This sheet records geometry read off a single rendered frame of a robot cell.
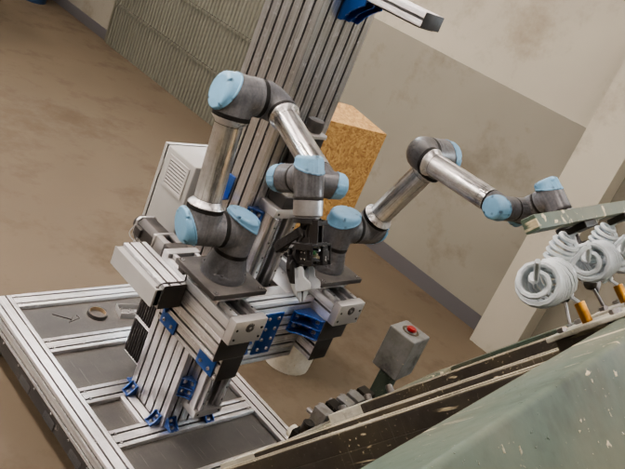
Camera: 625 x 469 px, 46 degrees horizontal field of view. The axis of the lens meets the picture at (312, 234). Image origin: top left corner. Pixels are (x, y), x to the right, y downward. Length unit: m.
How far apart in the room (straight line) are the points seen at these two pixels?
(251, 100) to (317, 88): 0.39
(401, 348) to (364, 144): 1.56
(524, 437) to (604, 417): 0.14
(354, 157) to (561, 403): 3.54
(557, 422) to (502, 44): 4.95
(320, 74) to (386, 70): 3.53
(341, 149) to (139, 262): 1.79
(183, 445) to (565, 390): 2.49
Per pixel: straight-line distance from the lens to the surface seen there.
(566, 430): 0.61
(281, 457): 1.49
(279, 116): 2.18
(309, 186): 1.81
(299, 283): 1.85
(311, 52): 2.42
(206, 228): 2.25
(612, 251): 1.27
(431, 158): 2.43
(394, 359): 2.86
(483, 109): 5.46
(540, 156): 5.23
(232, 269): 2.37
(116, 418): 3.05
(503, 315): 5.20
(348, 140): 4.03
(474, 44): 5.59
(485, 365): 1.91
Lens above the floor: 2.16
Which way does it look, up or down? 22 degrees down
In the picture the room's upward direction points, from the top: 23 degrees clockwise
